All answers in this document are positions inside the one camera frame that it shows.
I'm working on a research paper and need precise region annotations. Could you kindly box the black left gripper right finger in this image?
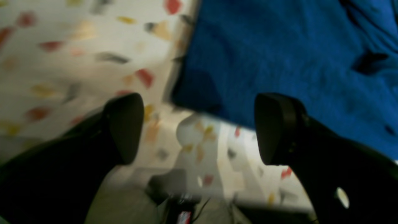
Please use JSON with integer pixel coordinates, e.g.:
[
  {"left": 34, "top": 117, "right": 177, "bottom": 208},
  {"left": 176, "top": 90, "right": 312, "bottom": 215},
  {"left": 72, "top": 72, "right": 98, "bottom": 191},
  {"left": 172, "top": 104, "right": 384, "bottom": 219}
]
[{"left": 254, "top": 93, "right": 398, "bottom": 224}]

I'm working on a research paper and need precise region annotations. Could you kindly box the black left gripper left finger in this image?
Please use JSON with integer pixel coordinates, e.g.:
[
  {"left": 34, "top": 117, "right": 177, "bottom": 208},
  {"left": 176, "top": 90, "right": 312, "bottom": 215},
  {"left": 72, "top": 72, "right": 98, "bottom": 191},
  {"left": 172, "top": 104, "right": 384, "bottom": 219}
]
[{"left": 0, "top": 93, "right": 145, "bottom": 224}]

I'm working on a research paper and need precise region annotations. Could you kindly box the navy blue t-shirt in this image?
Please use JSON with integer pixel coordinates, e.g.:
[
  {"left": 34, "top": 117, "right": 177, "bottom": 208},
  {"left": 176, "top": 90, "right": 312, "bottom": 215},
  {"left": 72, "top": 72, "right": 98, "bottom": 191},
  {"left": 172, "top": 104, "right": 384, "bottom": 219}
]
[{"left": 171, "top": 0, "right": 398, "bottom": 160}]

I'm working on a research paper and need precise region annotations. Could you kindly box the terrazzo pattern table cloth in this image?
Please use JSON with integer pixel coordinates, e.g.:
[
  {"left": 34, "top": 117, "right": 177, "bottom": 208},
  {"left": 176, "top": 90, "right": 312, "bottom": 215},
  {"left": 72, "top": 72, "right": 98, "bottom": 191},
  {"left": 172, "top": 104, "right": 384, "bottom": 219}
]
[{"left": 1, "top": 0, "right": 312, "bottom": 213}]

